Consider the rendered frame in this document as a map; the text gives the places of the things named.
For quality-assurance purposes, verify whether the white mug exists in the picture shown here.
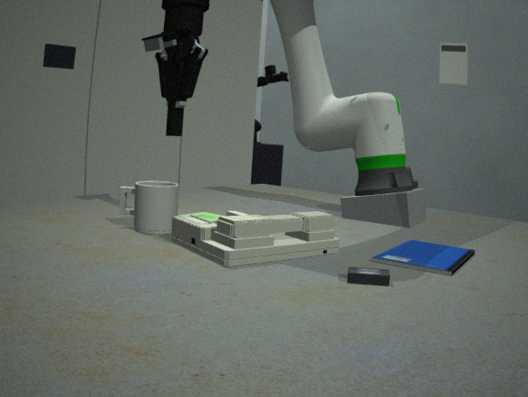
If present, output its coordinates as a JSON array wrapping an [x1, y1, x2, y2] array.
[[119, 181, 179, 235]]

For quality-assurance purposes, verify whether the blue notebook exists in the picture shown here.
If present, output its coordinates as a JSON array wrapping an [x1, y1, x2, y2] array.
[[372, 240, 475, 276]]

